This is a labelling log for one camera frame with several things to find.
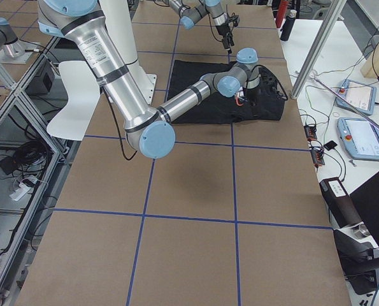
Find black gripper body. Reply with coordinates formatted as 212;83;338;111
245;87;259;107
215;22;231;40

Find black graphic t-shirt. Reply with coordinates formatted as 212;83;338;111
166;59;286;125

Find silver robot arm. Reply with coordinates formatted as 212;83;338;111
162;0;240;54
38;1;260;159

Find red bottle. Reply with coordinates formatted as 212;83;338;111
275;0;289;29

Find black water bottle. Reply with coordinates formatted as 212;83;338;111
280;10;297;41

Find upper teach pendant tablet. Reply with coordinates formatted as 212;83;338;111
338;79;377;115

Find teach pendant tablet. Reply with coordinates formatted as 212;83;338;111
337;117;379;161
338;79;377;115

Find lower teach pendant tablet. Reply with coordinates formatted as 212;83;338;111
337;117;379;161

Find black box with label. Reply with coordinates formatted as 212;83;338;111
319;177;362;228

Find white plastic chair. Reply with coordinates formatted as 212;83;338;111
46;61;100;141

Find black monitor on stand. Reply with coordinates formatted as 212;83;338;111
334;172;379;295

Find black braided camera cable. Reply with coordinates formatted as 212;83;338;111
271;81;289;102

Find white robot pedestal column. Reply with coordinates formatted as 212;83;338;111
99;0;157;105

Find aluminium frame post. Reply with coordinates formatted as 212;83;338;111
290;0;347;99

